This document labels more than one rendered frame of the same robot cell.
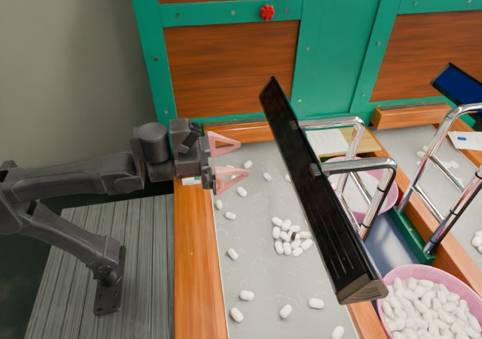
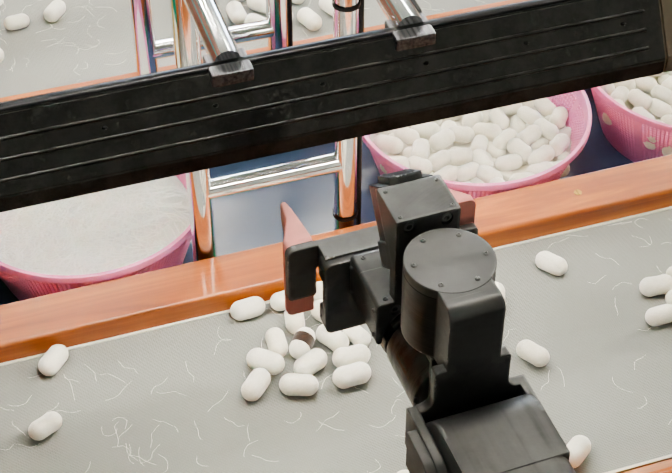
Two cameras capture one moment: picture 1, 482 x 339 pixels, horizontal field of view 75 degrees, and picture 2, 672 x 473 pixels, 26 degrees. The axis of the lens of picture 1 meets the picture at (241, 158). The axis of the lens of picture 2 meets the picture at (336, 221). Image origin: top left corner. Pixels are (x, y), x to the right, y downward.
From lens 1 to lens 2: 104 cm
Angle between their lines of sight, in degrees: 68
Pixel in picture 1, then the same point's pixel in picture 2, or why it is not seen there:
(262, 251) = (367, 419)
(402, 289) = (412, 156)
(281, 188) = (98, 387)
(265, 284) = not seen: hidden behind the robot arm
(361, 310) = (495, 214)
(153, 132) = (455, 254)
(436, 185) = (67, 50)
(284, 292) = not seen: hidden behind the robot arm
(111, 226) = not seen: outside the picture
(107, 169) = (536, 446)
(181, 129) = (437, 188)
